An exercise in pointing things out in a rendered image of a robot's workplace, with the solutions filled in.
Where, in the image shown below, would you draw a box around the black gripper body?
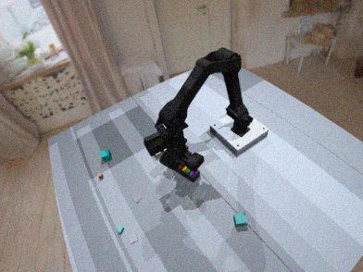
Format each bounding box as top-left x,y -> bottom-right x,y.
168,138 -> 205,172

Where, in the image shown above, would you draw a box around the small turquoise cube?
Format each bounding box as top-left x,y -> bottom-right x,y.
233,212 -> 247,227

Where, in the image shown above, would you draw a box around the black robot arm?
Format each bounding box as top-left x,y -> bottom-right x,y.
144,47 -> 253,170

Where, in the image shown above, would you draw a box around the beige open tray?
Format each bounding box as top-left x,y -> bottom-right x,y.
155,149 -> 167,159

